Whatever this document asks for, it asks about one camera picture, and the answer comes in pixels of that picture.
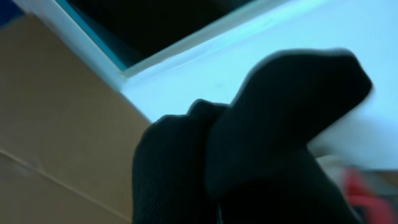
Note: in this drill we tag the black t-shirt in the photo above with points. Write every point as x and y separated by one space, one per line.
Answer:
249 162

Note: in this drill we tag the white folded garment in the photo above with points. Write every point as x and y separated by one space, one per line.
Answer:
366 137

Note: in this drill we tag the red and black folded garment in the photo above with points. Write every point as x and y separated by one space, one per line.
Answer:
373 199

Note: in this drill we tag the brown cardboard box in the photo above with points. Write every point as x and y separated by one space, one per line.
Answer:
67 138

